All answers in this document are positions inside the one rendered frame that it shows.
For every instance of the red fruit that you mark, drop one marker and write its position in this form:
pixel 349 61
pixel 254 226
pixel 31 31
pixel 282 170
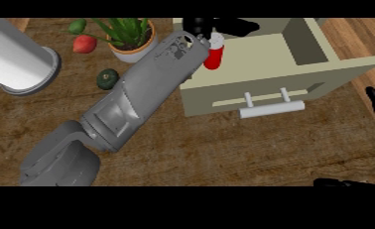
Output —
pixel 85 44

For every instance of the beige drawer front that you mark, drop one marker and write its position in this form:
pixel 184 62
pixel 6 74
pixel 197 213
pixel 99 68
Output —
pixel 220 99

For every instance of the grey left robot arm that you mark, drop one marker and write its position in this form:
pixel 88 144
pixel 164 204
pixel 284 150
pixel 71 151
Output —
pixel 142 84

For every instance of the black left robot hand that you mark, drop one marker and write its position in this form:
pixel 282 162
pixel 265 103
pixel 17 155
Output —
pixel 200 24

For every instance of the white cylindrical appliance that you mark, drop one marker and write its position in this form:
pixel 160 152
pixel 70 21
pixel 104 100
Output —
pixel 23 64

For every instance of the red can with white top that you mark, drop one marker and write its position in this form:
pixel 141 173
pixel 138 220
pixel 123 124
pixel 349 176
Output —
pixel 213 57

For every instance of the green fruit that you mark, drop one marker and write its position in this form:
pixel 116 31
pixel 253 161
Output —
pixel 77 26

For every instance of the beige open drawer box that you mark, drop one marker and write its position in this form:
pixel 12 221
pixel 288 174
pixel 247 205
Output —
pixel 254 57

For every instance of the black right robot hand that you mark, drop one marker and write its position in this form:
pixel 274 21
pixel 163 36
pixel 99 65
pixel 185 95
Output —
pixel 341 183

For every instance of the dark green round vegetable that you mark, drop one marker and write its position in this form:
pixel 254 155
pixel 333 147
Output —
pixel 107 79

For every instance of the potted green plant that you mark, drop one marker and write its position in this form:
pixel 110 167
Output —
pixel 129 38

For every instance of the black object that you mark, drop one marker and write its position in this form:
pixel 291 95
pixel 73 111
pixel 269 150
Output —
pixel 371 97

